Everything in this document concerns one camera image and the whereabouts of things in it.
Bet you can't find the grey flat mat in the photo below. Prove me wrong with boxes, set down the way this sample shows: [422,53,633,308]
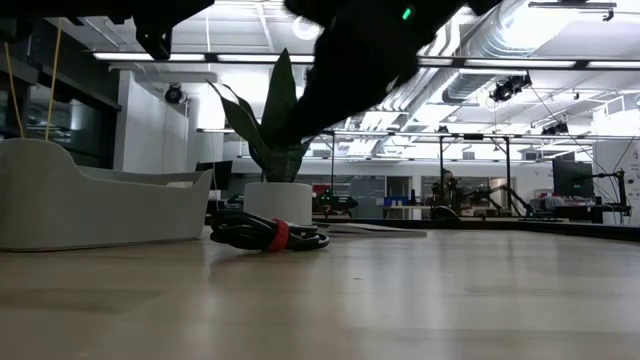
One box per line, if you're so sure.
[319,222,429,239]

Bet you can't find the black cable with red strap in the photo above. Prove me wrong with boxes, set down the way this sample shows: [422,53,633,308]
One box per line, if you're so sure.
[209,208,331,253]

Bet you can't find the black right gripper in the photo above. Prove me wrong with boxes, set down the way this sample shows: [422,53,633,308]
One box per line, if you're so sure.
[284,0,469,142]

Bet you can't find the white plastic bin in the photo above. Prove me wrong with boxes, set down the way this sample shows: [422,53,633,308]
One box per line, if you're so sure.
[0,138,215,253]

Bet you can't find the black overhead light bar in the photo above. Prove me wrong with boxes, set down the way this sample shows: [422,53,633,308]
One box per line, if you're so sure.
[92,51,640,70]

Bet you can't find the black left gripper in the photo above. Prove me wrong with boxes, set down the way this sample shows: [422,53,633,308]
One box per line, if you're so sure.
[74,0,216,61]

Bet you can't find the white plant pot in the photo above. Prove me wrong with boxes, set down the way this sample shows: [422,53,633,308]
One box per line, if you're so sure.
[243,181,314,226]

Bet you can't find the background robot arms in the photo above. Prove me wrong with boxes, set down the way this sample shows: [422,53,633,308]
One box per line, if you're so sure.
[312,187,359,217]

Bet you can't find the black dome object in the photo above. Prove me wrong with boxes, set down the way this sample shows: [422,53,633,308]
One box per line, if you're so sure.
[430,204,461,221]

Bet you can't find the black table frame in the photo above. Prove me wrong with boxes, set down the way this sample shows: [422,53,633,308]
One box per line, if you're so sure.
[312,215,640,244]

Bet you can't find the black metal frame rack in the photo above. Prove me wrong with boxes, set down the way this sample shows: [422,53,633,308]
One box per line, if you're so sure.
[305,129,514,214]

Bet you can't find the green snake plant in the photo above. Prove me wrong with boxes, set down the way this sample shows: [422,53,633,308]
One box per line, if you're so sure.
[207,48,314,184]

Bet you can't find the white ring lamp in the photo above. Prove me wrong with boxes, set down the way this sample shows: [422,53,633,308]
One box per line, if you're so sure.
[292,14,321,41]

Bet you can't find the black computer monitor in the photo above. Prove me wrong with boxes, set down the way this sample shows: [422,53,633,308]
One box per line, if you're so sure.
[194,159,234,191]
[552,158,595,199]

